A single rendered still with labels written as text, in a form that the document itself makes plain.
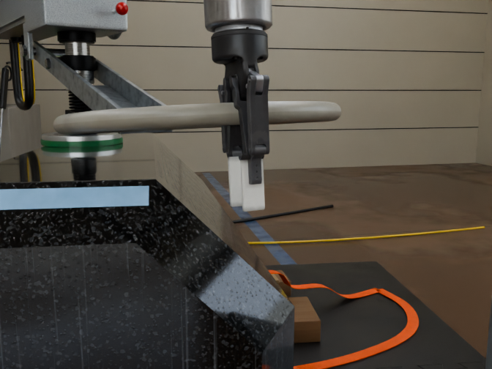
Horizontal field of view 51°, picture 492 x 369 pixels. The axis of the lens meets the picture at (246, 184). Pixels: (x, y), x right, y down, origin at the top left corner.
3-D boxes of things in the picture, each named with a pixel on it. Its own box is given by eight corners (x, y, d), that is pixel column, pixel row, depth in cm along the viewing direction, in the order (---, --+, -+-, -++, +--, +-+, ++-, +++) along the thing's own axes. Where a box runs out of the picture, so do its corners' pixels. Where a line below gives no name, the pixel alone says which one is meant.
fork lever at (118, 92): (19, 56, 153) (19, 39, 151) (83, 58, 164) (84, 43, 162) (102, 135, 103) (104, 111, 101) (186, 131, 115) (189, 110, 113)
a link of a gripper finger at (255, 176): (257, 144, 67) (266, 145, 64) (258, 183, 67) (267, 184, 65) (246, 145, 66) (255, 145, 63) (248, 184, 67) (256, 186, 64)
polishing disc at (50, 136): (27, 140, 134) (27, 136, 133) (61, 134, 154) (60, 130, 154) (107, 141, 132) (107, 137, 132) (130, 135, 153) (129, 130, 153)
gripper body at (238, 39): (277, 25, 65) (280, 99, 66) (253, 38, 73) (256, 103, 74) (222, 24, 62) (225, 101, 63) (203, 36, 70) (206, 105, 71)
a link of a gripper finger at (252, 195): (261, 157, 68) (263, 157, 67) (263, 209, 69) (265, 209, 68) (239, 158, 67) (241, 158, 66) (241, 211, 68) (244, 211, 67)
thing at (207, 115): (23, 137, 96) (20, 121, 96) (236, 127, 125) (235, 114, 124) (124, 129, 57) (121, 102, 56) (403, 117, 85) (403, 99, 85)
